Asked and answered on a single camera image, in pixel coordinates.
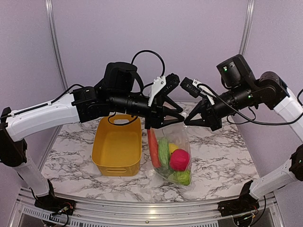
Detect green toy grapes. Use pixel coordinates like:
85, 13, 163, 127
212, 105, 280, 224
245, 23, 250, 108
155, 166, 174, 179

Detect left aluminium frame post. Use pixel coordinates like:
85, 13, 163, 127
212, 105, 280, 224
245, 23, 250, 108
45, 0, 68, 90

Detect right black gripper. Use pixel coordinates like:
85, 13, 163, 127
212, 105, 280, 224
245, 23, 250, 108
185, 81, 258, 131

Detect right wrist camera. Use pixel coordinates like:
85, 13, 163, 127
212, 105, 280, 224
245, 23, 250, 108
179, 54, 256, 105

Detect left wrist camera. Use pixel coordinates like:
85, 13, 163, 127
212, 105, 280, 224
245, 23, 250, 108
103, 61, 180, 106

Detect clear zip top bag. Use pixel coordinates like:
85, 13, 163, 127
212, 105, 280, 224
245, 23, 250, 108
147, 116, 192, 186

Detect green toy bitter gourd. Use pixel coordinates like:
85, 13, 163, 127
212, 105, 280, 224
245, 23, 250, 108
158, 137, 170, 168

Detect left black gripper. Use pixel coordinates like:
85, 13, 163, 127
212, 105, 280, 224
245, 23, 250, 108
110, 90, 186, 130

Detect yellow toy lemon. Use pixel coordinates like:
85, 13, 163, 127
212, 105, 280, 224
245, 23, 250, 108
169, 143, 179, 154

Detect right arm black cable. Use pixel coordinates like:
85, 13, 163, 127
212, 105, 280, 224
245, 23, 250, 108
197, 82, 303, 126

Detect orange toy carrot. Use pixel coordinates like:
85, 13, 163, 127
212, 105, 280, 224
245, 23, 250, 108
147, 129, 161, 168

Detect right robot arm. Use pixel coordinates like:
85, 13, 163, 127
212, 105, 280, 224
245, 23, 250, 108
181, 71, 303, 217

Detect aluminium frame post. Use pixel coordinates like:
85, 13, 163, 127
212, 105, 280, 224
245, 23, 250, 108
45, 0, 68, 90
239, 0, 255, 55

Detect red toy apple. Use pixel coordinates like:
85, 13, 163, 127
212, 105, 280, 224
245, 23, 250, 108
169, 149, 190, 172

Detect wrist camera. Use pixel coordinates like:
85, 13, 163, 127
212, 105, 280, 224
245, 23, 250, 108
103, 61, 180, 106
179, 54, 256, 105

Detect yellow plastic basket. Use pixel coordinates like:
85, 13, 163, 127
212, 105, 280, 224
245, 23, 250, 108
92, 114, 142, 176

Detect front aluminium rail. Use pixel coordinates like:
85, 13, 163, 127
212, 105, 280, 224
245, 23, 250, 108
7, 192, 285, 227

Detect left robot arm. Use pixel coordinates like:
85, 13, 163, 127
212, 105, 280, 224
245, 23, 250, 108
0, 85, 184, 215

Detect right aluminium frame post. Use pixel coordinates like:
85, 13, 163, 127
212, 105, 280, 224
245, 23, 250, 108
239, 0, 255, 55

